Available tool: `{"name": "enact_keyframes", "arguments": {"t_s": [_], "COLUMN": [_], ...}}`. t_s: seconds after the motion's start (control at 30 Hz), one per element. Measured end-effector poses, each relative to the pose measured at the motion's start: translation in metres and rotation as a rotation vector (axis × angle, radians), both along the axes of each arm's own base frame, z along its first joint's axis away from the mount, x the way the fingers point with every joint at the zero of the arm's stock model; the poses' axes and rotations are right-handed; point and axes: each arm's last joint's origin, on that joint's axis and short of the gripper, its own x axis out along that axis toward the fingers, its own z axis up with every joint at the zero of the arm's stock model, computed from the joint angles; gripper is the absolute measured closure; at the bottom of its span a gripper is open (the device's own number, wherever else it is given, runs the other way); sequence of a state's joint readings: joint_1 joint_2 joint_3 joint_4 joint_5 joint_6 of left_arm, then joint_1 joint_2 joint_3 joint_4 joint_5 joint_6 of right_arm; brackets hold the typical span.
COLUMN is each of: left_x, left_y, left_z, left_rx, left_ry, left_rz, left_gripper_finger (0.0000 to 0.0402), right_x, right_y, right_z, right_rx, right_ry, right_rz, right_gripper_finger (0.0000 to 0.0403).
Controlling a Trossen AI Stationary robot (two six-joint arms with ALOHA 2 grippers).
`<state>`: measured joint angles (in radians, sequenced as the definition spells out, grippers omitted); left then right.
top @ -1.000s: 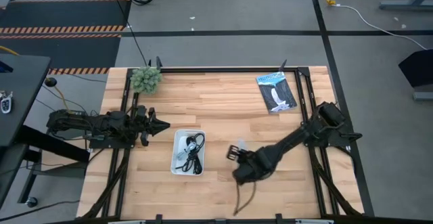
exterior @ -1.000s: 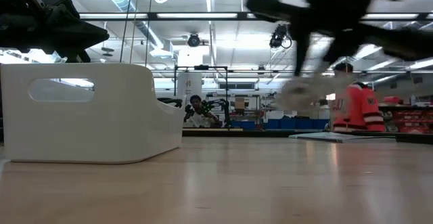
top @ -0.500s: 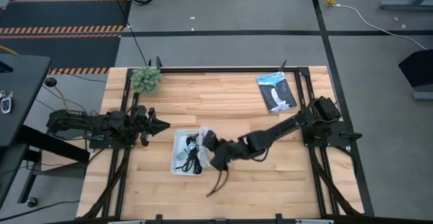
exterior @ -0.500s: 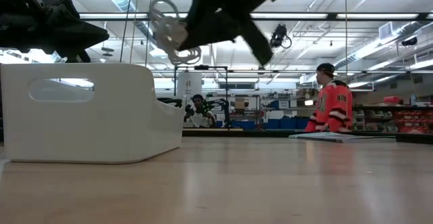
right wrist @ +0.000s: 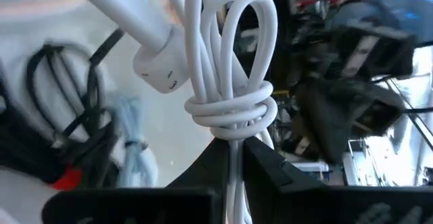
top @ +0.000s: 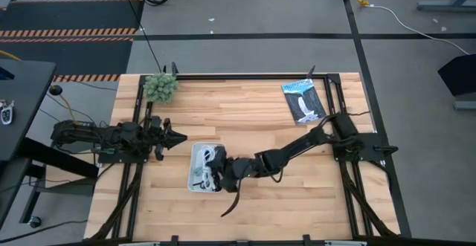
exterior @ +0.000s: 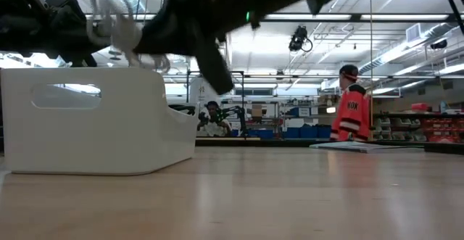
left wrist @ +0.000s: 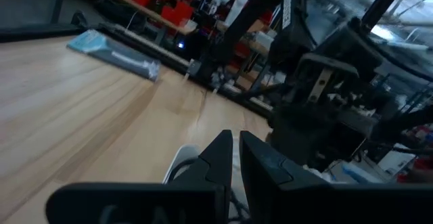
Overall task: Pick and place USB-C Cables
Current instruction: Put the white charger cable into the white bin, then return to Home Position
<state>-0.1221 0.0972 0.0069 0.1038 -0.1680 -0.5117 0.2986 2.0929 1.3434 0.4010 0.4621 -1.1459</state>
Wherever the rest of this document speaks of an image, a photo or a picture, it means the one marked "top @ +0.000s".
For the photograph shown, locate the white floor cable yellow plug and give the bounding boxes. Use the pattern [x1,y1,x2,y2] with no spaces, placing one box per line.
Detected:
[358,0,472,56]

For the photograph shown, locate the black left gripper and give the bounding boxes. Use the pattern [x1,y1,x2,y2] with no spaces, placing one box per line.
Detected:
[144,114,188,162]

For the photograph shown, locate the green artificial plant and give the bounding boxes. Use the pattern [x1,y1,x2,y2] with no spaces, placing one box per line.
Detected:
[142,72,180,105]

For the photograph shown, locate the white long USB-C cable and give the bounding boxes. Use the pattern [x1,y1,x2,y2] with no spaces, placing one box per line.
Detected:
[194,145,219,191]

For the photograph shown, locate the long black floor cable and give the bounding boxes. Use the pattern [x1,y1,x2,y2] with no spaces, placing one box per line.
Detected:
[118,0,165,74]

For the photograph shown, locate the white rectangular tray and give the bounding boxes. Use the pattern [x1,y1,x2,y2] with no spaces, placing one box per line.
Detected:
[186,141,226,194]

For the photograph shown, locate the black aluminium table frame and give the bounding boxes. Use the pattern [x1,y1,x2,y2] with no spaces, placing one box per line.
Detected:
[85,62,412,246]

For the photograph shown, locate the dark brown USB-C cable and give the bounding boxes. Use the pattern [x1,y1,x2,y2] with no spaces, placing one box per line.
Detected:
[220,175,243,218]

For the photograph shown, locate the Yellowstone waterfall booklet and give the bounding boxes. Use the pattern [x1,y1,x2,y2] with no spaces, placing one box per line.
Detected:
[280,78,328,126]

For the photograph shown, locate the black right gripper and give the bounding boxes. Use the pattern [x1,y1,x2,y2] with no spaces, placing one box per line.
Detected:
[206,145,260,194]

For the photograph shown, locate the black desk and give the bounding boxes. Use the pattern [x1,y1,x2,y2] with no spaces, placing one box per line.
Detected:
[0,59,100,228]

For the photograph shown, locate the white key fob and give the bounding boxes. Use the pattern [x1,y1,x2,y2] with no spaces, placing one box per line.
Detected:
[0,99,16,126]

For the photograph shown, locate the black mat hazard stripes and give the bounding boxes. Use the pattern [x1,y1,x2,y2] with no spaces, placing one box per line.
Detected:
[0,0,146,83]

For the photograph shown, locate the black box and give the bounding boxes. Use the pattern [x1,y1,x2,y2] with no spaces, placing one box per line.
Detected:
[437,54,476,97]

